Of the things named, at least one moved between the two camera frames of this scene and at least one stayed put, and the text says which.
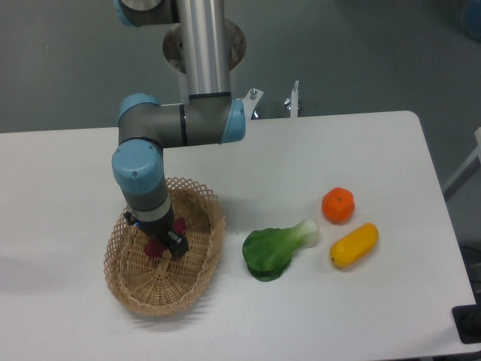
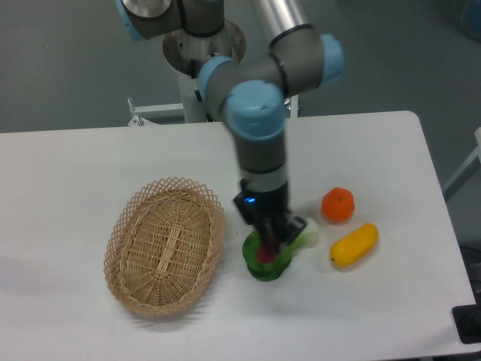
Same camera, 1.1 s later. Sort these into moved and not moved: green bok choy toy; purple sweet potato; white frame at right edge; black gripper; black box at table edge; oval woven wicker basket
Moved: black gripper; purple sweet potato
Not moved: white frame at right edge; black box at table edge; oval woven wicker basket; green bok choy toy
